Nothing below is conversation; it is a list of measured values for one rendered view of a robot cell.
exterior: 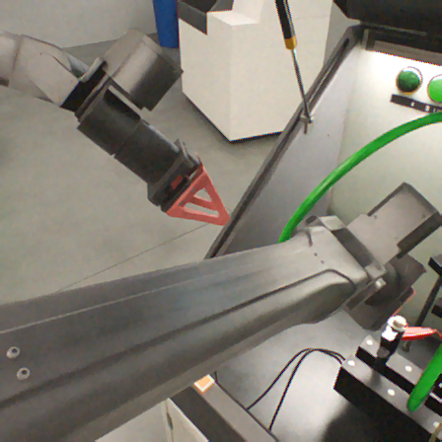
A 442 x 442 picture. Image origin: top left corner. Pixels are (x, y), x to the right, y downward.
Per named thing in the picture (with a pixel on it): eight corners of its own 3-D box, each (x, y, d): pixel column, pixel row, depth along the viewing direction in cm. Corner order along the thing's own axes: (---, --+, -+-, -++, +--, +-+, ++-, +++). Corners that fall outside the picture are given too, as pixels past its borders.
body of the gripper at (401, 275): (429, 271, 47) (413, 254, 41) (370, 332, 49) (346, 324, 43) (388, 239, 51) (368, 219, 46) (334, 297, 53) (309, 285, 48)
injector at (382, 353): (351, 399, 76) (379, 331, 63) (364, 382, 79) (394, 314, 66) (364, 408, 75) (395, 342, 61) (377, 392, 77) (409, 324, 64)
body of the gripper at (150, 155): (188, 146, 53) (144, 108, 50) (198, 168, 44) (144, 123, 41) (157, 182, 54) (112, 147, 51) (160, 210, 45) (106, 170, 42)
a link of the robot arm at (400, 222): (283, 237, 37) (347, 313, 34) (383, 146, 33) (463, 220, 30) (315, 244, 47) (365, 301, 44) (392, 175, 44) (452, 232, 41)
